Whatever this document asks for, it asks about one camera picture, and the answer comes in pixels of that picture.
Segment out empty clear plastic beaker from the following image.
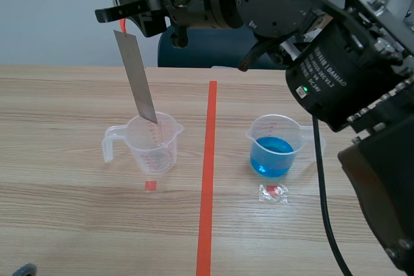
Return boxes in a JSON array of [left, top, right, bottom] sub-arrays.
[[102, 111, 185, 175]]

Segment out crumpled clear plastic wrap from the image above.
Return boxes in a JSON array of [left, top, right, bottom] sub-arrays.
[[258, 183, 290, 205]]

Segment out dark blue chair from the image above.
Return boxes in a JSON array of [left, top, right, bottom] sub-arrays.
[[157, 26, 289, 70]]

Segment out grey metal plate orange strip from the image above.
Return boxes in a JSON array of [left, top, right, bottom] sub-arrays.
[[113, 0, 159, 125]]

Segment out clear beaker with blue liquid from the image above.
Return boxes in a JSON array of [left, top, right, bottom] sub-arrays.
[[244, 114, 326, 178]]

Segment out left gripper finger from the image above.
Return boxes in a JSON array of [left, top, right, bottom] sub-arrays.
[[12, 262, 38, 276]]

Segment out black braided cable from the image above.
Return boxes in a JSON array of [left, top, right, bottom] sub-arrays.
[[237, 38, 282, 72]]

